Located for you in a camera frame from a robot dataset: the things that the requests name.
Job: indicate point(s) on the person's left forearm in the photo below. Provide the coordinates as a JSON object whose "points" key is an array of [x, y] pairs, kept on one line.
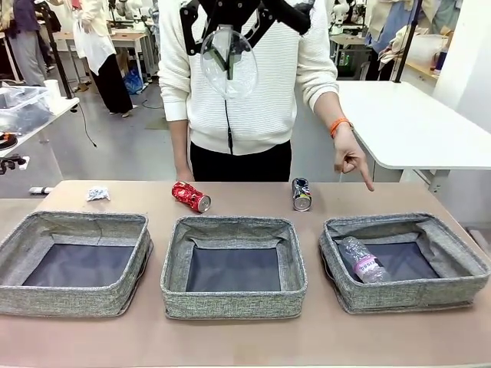
{"points": [[330, 113]]}

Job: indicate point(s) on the pile of hanging clothes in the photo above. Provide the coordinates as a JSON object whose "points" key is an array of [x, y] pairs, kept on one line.
{"points": [[383, 30]]}

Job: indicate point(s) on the grey fabric basket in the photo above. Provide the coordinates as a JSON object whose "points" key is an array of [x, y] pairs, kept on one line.
{"points": [[403, 297], [230, 303], [57, 297]]}

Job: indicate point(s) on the white work table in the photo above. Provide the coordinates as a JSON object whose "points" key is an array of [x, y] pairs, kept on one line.
{"points": [[422, 122]]}

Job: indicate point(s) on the wooden top background table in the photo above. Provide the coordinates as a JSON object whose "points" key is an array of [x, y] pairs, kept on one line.
{"points": [[130, 37]]}

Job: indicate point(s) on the black stand pole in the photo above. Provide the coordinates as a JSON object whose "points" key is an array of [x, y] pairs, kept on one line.
{"points": [[406, 42]]}

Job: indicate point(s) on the blue plastic bag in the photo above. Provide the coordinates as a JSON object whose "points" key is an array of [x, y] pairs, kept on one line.
{"points": [[133, 82]]}

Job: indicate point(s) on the person's left hand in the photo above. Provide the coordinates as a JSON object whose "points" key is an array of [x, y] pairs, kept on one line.
{"points": [[349, 149]]}

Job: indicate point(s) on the crushed blue soda can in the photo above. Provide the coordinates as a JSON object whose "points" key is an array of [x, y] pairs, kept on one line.
{"points": [[301, 193]]}

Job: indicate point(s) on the black tripod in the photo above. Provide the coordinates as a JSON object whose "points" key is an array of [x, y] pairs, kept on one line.
{"points": [[57, 57]]}

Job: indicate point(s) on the background workbench with machine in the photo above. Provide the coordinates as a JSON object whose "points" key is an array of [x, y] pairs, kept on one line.
{"points": [[347, 40]]}

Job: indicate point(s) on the white knit sweater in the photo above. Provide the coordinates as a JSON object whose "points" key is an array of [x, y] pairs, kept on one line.
{"points": [[268, 96]]}

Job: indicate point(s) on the white side table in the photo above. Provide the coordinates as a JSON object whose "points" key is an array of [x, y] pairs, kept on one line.
{"points": [[57, 109]]}

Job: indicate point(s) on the bystander in cream jacket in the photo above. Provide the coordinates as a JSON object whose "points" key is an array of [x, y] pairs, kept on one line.
{"points": [[97, 42]]}

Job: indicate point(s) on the person's right hand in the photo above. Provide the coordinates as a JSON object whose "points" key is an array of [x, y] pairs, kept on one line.
{"points": [[184, 176]]}

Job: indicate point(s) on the orange and black tool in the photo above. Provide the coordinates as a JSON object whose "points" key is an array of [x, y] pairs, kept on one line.
{"points": [[5, 140]]}

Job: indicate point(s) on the white paper cup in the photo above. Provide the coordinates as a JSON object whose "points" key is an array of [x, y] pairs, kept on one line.
{"points": [[52, 90]]}

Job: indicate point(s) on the person's right forearm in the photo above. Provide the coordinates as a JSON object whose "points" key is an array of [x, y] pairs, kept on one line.
{"points": [[180, 149]]}

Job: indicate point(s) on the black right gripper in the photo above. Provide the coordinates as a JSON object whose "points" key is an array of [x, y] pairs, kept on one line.
{"points": [[234, 11]]}

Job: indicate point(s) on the white marker pen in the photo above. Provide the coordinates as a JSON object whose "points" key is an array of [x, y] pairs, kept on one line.
{"points": [[40, 190]]}

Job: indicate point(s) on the white power strip with plugs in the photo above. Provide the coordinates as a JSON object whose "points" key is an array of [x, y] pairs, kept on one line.
{"points": [[11, 163]]}

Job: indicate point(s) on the bystander in purple top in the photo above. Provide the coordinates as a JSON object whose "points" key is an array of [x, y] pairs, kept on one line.
{"points": [[25, 23]]}

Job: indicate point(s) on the clear plastic storage box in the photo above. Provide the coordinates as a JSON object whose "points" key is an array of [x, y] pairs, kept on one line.
{"points": [[23, 111]]}

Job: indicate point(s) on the clear plastic bottle pink label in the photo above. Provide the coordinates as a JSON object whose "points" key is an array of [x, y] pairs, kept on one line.
{"points": [[364, 264]]}

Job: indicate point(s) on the crushed red soda can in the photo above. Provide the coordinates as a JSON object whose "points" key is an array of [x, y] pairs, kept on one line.
{"points": [[190, 196]]}

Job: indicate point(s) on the black trousers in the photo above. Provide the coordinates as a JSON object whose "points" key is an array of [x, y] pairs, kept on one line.
{"points": [[245, 165]]}

